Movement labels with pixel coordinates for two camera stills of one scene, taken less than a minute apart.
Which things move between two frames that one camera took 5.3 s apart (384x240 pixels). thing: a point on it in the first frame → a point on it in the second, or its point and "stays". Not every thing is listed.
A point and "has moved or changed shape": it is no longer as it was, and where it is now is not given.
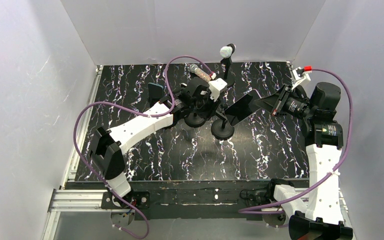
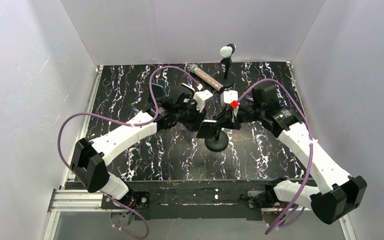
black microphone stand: [225, 64] stays
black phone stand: [221, 129] has moved or changed shape
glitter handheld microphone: [201, 73] stays
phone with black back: [155, 93] stays
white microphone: [226, 51] stays
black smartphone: [242, 108] has moved or changed shape
